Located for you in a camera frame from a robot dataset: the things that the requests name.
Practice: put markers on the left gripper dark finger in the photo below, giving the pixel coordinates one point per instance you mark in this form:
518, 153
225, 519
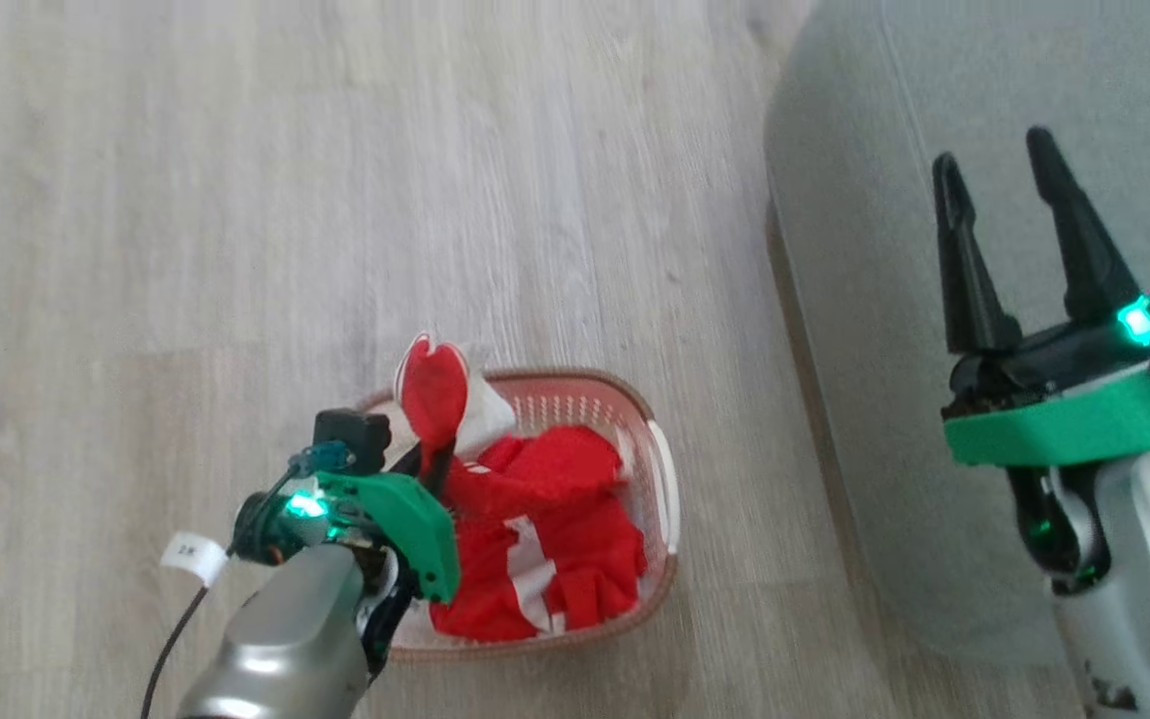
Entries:
411, 462
443, 471

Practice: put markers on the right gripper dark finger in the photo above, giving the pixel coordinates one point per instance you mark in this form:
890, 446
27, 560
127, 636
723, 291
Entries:
964, 270
1079, 240

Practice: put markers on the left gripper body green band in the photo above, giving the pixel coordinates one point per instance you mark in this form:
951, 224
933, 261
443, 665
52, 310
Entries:
405, 514

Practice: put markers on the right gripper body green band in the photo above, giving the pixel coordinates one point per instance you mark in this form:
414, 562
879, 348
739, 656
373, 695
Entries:
1074, 414

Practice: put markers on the white garment with red patch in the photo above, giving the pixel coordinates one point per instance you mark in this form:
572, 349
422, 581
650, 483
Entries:
435, 384

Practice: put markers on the red garment with white stripes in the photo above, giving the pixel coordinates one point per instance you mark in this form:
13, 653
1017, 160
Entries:
545, 529

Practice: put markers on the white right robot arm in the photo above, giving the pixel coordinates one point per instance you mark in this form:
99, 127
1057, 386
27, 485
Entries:
1144, 579

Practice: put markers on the perforated plastic laundry basket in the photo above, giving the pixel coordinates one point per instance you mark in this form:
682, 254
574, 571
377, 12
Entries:
660, 479

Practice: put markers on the grey sofa cushion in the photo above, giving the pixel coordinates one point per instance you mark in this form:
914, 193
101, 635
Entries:
884, 300

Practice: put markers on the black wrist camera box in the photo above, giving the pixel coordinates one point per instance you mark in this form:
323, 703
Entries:
350, 437

